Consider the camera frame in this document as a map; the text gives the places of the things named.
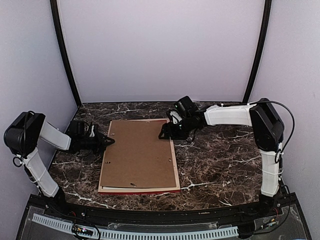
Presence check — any black front rail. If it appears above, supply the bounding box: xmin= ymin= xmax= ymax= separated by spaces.
xmin=27 ymin=194 xmax=296 ymax=227

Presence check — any right black corner post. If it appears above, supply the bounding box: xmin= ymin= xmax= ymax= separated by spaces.
xmin=242 ymin=0 xmax=272 ymax=104

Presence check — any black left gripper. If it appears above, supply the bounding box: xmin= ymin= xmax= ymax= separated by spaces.
xmin=78 ymin=131 xmax=115 ymax=155

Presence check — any brown cardboard backing board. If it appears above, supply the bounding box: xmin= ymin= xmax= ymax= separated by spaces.
xmin=99 ymin=119 xmax=176 ymax=189

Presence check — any left black corner post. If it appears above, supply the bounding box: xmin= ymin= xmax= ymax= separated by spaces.
xmin=49 ymin=0 xmax=82 ymax=108

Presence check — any white slotted cable duct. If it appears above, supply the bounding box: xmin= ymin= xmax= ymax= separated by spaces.
xmin=31 ymin=213 xmax=239 ymax=240

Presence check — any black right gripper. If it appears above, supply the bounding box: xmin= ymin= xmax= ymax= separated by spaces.
xmin=159 ymin=115 xmax=195 ymax=140

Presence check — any black corner post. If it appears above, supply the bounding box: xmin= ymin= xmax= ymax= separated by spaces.
xmin=49 ymin=0 xmax=82 ymax=108
xmin=242 ymin=0 xmax=272 ymax=104

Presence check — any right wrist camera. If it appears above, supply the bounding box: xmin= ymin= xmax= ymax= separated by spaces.
xmin=168 ymin=109 xmax=182 ymax=125

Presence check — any red wooden picture frame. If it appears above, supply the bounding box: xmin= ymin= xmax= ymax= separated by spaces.
xmin=97 ymin=117 xmax=181 ymax=195

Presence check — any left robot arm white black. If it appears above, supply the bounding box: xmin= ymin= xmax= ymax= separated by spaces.
xmin=3 ymin=111 xmax=115 ymax=218

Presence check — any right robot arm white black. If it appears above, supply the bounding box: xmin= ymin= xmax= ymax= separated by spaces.
xmin=158 ymin=96 xmax=287 ymax=198

